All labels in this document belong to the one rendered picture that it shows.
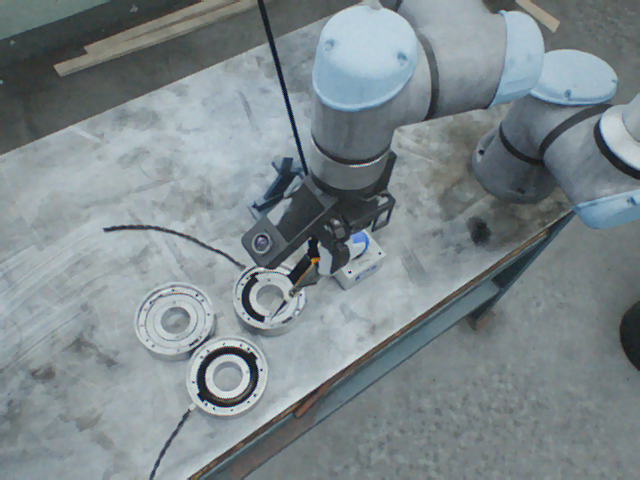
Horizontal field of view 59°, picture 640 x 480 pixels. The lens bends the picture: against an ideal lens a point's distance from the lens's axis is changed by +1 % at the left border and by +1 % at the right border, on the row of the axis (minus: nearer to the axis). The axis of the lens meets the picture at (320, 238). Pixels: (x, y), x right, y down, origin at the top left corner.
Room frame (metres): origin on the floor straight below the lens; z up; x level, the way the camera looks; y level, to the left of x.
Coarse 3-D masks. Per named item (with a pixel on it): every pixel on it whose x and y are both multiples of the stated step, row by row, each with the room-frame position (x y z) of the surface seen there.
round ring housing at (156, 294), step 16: (160, 288) 0.30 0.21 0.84; (176, 288) 0.30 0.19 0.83; (192, 288) 0.31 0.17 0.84; (144, 304) 0.27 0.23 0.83; (176, 304) 0.28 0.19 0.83; (208, 304) 0.29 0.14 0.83; (144, 320) 0.25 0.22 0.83; (160, 320) 0.25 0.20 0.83; (192, 320) 0.26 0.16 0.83; (208, 320) 0.26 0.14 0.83; (144, 336) 0.23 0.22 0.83; (160, 336) 0.23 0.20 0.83; (176, 336) 0.24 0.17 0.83; (208, 336) 0.24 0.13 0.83; (160, 352) 0.21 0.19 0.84; (176, 352) 0.21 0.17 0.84; (192, 352) 0.22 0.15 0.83
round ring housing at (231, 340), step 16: (224, 336) 0.24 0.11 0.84; (208, 352) 0.22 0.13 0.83; (256, 352) 0.23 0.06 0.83; (192, 368) 0.20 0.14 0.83; (208, 368) 0.20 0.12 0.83; (240, 368) 0.21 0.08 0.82; (192, 384) 0.17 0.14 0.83; (208, 384) 0.18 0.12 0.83; (240, 384) 0.18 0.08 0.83; (256, 400) 0.16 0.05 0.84; (224, 416) 0.14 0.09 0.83
